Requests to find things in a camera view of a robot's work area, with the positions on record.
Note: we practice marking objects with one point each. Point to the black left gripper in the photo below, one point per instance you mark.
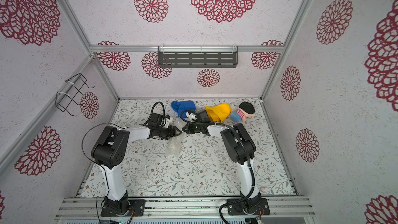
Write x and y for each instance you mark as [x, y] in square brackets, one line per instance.
[173, 132]

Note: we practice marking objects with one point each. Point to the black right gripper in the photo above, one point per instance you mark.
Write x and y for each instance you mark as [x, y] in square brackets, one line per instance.
[189, 127]

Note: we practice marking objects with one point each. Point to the clear bubble wrap sheet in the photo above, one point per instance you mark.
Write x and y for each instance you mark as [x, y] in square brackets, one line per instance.
[174, 147]

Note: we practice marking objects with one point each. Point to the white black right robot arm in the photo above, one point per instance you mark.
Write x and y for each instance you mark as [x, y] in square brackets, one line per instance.
[240, 148]

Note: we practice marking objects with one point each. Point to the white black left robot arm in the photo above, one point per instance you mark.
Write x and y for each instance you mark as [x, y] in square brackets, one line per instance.
[109, 151]

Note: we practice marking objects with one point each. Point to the blue cloth hat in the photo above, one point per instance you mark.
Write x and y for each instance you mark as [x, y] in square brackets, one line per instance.
[181, 106]

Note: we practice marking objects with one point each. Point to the yellow cloth raincoat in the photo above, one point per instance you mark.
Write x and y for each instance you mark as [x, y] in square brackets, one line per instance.
[218, 113]

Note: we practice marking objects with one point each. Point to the grey metal wall shelf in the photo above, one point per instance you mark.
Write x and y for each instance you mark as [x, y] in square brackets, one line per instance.
[197, 57]

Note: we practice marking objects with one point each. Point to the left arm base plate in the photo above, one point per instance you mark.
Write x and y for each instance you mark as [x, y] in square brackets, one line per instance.
[123, 208]

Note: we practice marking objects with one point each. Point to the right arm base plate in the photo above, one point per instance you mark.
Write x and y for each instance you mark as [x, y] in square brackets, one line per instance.
[254, 207]

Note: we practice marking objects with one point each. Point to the black wire wall rack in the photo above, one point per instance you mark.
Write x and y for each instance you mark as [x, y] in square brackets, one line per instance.
[64, 99]

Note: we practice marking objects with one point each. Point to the aluminium front rail frame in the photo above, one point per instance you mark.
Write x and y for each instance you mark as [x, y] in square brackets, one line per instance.
[190, 207]

